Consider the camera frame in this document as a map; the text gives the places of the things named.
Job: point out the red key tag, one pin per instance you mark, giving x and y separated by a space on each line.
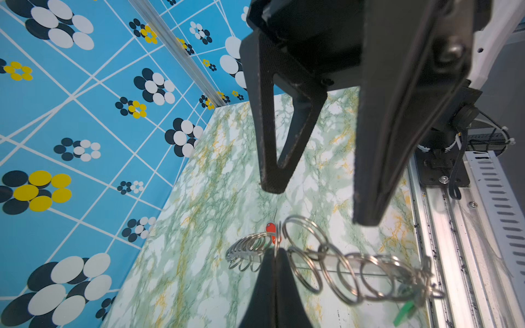
272 230

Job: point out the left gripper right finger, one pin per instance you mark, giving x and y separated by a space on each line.
416 55

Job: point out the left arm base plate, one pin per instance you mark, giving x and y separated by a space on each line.
438 157

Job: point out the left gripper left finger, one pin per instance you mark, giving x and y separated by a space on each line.
266 66

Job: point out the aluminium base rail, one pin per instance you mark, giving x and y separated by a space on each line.
476 245

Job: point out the left aluminium corner post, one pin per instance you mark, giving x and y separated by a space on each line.
146 11

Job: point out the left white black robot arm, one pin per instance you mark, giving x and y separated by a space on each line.
326 38

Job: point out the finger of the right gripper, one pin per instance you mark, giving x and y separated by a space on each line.
275 300

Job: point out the green key tag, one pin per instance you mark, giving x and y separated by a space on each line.
404 313

